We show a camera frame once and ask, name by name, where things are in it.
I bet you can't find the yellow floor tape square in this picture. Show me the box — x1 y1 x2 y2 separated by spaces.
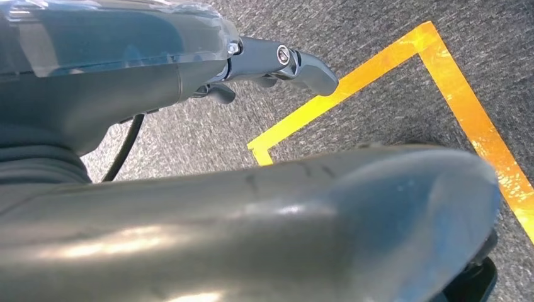
247 21 534 245

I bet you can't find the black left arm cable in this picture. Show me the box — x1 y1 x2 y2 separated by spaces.
101 114 145 183

